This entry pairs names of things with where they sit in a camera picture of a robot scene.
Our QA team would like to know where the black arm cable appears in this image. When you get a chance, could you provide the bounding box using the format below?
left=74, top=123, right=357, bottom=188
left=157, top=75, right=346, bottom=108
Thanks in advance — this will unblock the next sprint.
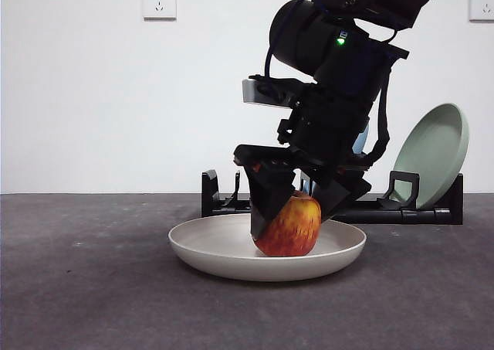
left=362, top=75, right=391, bottom=169

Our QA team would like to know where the black plate rack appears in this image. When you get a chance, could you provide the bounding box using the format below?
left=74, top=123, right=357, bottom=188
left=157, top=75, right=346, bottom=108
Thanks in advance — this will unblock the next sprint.
left=200, top=169, right=464, bottom=226

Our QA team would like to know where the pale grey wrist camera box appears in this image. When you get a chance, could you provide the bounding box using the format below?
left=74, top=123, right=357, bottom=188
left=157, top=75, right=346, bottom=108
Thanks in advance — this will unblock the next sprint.
left=242, top=77, right=299, bottom=110

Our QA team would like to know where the green plate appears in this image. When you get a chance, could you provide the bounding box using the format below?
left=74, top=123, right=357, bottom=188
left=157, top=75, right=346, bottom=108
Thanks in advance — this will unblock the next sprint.
left=390, top=102, right=470, bottom=210

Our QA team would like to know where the red yellow apple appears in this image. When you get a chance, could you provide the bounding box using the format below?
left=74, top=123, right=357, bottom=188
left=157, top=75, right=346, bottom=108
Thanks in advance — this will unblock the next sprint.
left=252, top=190, right=323, bottom=258

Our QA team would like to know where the cream yellow plate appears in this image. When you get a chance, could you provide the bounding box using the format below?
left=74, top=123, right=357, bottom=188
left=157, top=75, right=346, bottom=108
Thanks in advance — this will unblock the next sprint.
left=167, top=213, right=367, bottom=283

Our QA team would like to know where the blue plate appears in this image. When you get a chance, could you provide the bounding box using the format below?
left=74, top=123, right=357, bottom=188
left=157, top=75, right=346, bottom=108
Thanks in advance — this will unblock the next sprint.
left=300, top=124, right=372, bottom=196

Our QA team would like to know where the white wall socket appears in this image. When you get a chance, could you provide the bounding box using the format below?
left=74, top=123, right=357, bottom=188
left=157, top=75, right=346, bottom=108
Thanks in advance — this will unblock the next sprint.
left=469, top=0, right=494, bottom=22
left=143, top=0, right=178, bottom=21

